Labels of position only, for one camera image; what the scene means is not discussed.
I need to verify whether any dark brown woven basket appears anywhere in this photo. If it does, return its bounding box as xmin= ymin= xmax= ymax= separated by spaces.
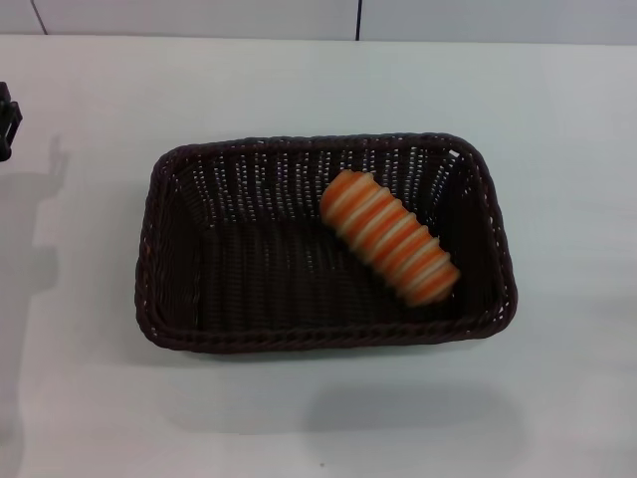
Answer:
xmin=133 ymin=131 xmax=520 ymax=355

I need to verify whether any orange striped bread roll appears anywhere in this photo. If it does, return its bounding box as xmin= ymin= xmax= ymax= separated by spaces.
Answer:
xmin=319 ymin=169 xmax=462 ymax=308

